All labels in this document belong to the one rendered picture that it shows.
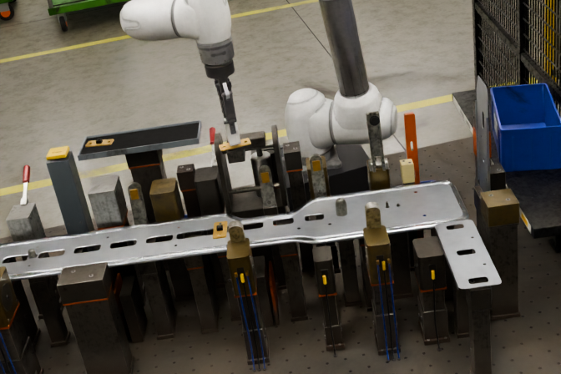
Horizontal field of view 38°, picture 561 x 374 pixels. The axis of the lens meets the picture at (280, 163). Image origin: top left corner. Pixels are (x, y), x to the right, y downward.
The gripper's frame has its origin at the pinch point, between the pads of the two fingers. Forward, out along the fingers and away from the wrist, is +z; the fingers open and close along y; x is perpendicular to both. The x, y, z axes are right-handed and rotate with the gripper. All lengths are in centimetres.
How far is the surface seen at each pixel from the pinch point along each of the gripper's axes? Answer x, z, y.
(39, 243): -59, 26, -14
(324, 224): 18.2, 27.3, 13.4
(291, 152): 16.8, 15.6, -9.9
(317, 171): 22.5, 21.2, -5.2
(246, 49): 71, 132, -440
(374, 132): 39.8, 11.9, -2.5
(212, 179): -7.2, 19.2, -12.3
